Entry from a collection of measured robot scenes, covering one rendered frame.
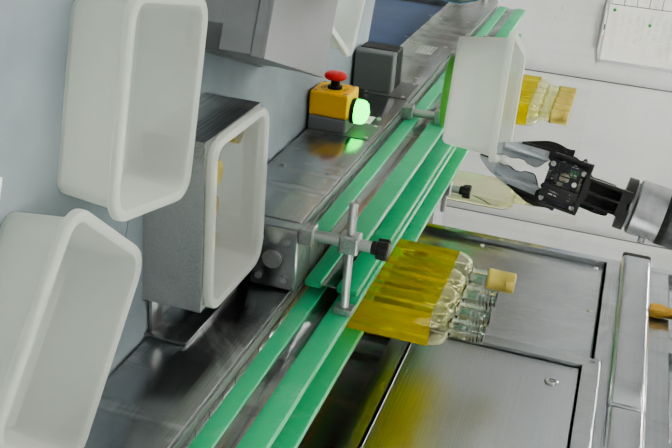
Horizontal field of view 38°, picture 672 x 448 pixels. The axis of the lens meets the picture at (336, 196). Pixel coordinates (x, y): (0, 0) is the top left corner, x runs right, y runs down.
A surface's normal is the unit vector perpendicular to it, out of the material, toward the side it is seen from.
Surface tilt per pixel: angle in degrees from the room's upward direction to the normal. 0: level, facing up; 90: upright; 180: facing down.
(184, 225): 90
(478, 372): 90
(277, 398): 90
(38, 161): 0
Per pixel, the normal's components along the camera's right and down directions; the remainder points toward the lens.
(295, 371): 0.08, -0.91
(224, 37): -0.26, 0.04
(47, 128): 0.95, 0.18
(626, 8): -0.30, 0.36
